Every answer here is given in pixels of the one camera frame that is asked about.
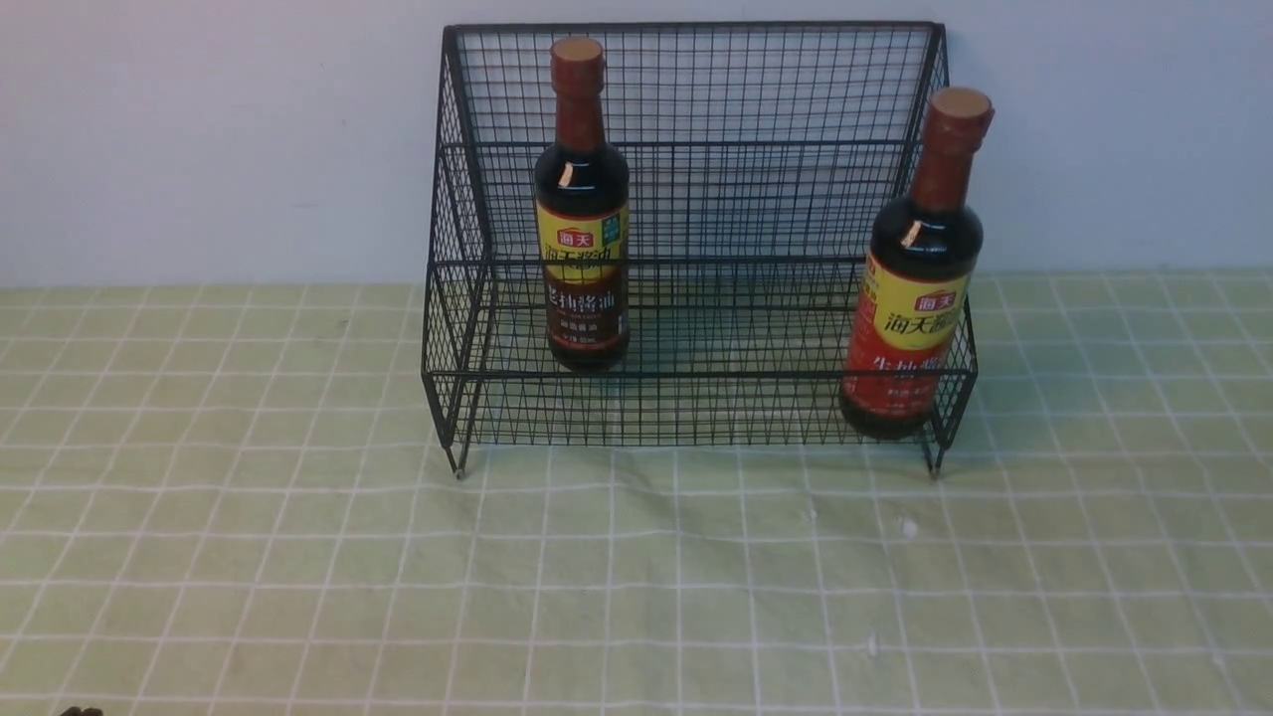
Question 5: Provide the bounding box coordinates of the red label soy sauce bottle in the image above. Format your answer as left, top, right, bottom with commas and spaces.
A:
839, 87, 995, 441

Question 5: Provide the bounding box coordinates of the green checkered tablecloth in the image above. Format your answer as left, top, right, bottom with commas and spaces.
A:
1, 270, 1272, 715

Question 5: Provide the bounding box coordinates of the black wire mesh rack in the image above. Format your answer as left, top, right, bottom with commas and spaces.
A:
420, 20, 950, 476

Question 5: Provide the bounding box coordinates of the brown label soy sauce bottle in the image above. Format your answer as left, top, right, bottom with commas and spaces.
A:
533, 37, 631, 373

